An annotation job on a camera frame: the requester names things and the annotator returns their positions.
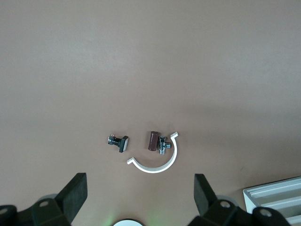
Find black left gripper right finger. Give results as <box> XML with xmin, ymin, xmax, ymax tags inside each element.
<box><xmin>188</xmin><ymin>173</ymin><xmax>292</xmax><ymax>226</ymax></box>

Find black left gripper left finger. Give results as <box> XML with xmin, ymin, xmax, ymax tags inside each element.
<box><xmin>0</xmin><ymin>172</ymin><xmax>88</xmax><ymax>226</ymax></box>

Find brown table cover sheet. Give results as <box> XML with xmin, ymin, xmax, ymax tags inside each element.
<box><xmin>0</xmin><ymin>0</ymin><xmax>301</xmax><ymax>226</ymax></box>

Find white half-ring pipe clamp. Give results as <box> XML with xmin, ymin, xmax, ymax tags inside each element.
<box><xmin>126</xmin><ymin>131</ymin><xmax>180</xmax><ymax>174</ymax></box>

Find black square push switch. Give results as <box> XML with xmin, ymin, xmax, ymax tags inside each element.
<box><xmin>107</xmin><ymin>134</ymin><xmax>130</xmax><ymax>154</ymax></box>

